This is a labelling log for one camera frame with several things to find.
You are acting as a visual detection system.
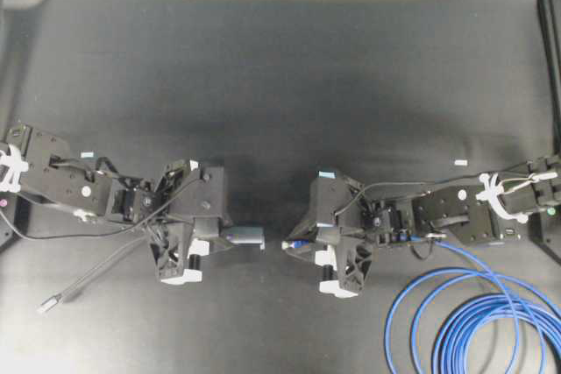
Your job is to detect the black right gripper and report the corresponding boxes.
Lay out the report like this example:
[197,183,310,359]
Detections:
[283,170,373,297]

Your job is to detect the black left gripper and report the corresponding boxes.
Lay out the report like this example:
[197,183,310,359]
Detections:
[147,160,235,285]

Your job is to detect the grey USB hub with cable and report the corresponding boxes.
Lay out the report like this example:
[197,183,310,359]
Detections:
[37,227,265,314]

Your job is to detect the blue LAN cable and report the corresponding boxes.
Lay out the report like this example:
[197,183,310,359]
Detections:
[281,237,561,374]

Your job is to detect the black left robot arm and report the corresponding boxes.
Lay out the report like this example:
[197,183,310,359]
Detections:
[1,124,235,285]

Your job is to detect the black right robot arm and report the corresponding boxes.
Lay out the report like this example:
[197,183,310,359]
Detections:
[282,155,560,299]

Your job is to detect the black mat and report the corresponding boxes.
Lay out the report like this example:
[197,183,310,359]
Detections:
[1,0,554,373]

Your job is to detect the black frame post right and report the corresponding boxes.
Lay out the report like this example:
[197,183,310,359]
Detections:
[537,0,560,154]

